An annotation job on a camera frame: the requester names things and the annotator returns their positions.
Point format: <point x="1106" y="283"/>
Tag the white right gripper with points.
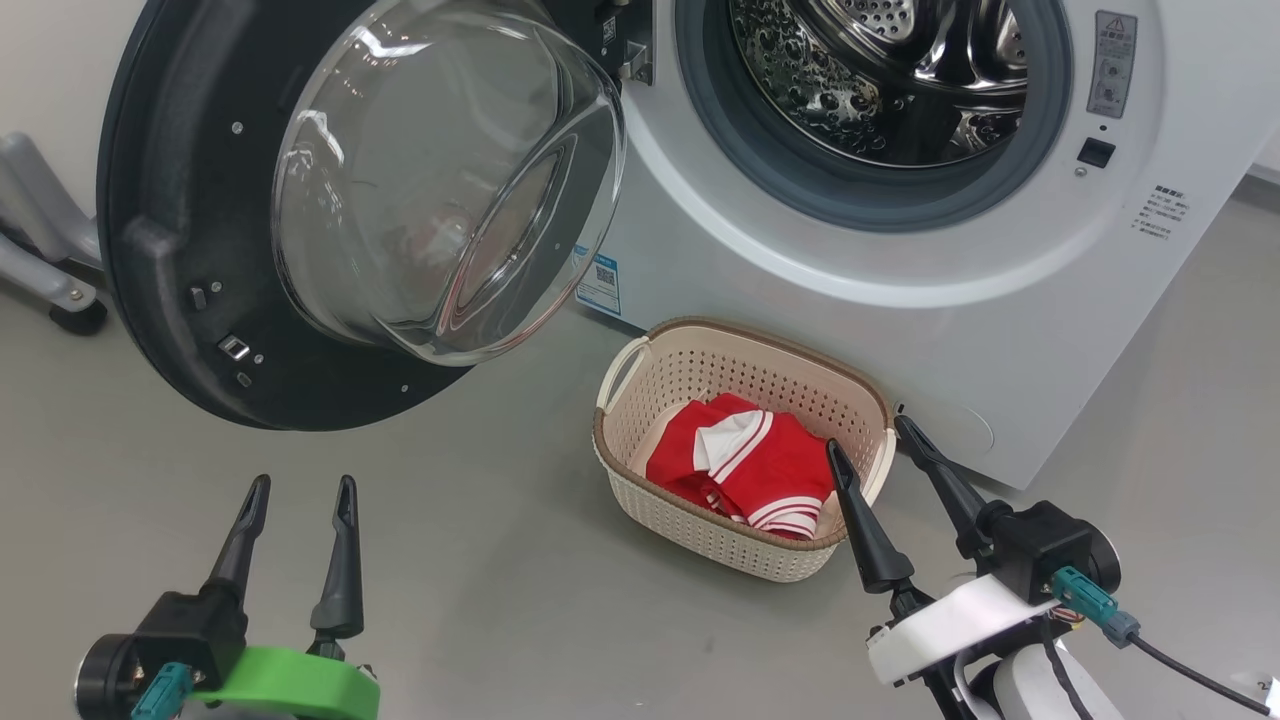
<point x="950" y="630"/>

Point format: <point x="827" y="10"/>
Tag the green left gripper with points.
<point x="290" y="690"/>

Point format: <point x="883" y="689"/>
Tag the red shirt with white collar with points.
<point x="785" y="465"/>

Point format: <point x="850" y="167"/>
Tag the black round glass washer door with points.
<point x="170" y="200"/>

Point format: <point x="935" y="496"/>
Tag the cream perforated laundry basket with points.
<point x="720" y="545"/>

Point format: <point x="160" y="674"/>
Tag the white front-load washing machine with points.
<point x="1100" y="350"/>

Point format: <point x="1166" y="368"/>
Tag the black caster wheel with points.
<point x="80" y="318"/>

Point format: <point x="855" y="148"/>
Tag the blue energy label sticker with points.
<point x="598" y="282"/>

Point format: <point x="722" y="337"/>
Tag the black text sticker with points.
<point x="1165" y="212"/>

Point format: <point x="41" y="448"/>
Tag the grey metal stand leg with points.
<point x="40" y="230"/>

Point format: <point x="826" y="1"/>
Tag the grey warning sticker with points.
<point x="1112" y="64"/>

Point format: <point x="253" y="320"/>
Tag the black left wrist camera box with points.
<point x="190" y="640"/>

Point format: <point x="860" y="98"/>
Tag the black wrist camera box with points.
<point x="1050" y="550"/>
<point x="190" y="640"/>

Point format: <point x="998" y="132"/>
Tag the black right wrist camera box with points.
<point x="1050" y="550"/>

